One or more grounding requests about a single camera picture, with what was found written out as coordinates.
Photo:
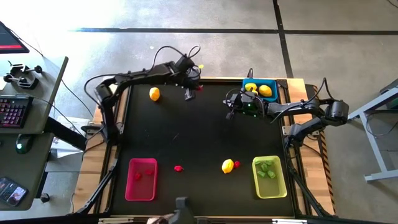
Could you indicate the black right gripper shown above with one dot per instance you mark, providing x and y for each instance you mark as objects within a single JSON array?
[{"x": 264, "y": 107}]

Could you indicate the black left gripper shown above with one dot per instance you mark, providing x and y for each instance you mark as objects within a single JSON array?
[{"x": 188, "y": 79}]

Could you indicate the orange-coloured lemon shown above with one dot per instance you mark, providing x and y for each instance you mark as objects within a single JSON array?
[{"x": 154, "y": 94}]

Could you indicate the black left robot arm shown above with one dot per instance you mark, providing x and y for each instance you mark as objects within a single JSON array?
[{"x": 140, "y": 74}]

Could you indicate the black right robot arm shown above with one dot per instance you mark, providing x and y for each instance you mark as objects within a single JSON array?
[{"x": 337, "y": 110}]

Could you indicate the black table edge clamp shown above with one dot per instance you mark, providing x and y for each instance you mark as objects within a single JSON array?
[{"x": 250, "y": 76}]

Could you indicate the blue plastic basket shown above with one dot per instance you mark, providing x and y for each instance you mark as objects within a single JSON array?
[{"x": 270, "y": 99}]

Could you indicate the yellow-green plastic basket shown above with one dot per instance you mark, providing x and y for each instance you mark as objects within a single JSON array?
[{"x": 269, "y": 189}]

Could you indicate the pink plastic basket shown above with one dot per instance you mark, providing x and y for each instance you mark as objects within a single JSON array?
[{"x": 146, "y": 189}]

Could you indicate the dark grey box-shaped object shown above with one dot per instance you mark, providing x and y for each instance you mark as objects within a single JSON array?
[{"x": 183, "y": 211}]

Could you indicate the black rig strut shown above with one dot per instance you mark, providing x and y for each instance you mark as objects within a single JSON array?
[
  {"x": 308, "y": 190},
  {"x": 97, "y": 189}
]

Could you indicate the yellow black hazard tape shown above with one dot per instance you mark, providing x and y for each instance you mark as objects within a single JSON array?
[{"x": 330, "y": 186}]

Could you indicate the silver metal plate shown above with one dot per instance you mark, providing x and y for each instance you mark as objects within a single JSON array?
[
  {"x": 115, "y": 220},
  {"x": 289, "y": 221}
]

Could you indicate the black diagonal beam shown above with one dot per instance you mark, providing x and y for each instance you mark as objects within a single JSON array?
[{"x": 66, "y": 134}]

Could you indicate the white papers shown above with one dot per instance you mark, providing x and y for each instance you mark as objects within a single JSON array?
[{"x": 63, "y": 153}]

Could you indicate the grey metal stand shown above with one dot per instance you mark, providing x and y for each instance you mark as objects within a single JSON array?
[{"x": 375, "y": 144}]

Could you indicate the black desk clamp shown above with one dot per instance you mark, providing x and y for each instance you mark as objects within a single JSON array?
[
  {"x": 23, "y": 68},
  {"x": 25, "y": 82}
]

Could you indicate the black computer mouse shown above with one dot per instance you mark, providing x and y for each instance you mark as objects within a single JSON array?
[{"x": 23, "y": 143}]

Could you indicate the grey desk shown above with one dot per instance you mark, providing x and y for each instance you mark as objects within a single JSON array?
[{"x": 31, "y": 165}]

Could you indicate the backlit black keyboard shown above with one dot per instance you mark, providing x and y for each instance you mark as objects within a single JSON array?
[{"x": 14, "y": 112}]

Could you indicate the black caster wheel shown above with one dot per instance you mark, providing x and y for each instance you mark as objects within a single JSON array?
[{"x": 44, "y": 197}]

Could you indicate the desk monitor with red bar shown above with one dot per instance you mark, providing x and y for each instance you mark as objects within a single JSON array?
[{"x": 9, "y": 42}]

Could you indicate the smartphone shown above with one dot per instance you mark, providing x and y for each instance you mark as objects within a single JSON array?
[{"x": 12, "y": 191}]

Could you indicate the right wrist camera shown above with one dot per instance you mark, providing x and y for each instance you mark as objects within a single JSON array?
[{"x": 249, "y": 107}]

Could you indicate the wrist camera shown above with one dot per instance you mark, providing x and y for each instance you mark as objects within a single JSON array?
[
  {"x": 249, "y": 107},
  {"x": 185, "y": 63}
]

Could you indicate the black aluminium table frame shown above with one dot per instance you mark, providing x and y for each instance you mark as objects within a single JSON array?
[{"x": 214, "y": 81}]

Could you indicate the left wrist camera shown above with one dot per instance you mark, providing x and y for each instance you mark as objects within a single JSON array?
[{"x": 185, "y": 63}]

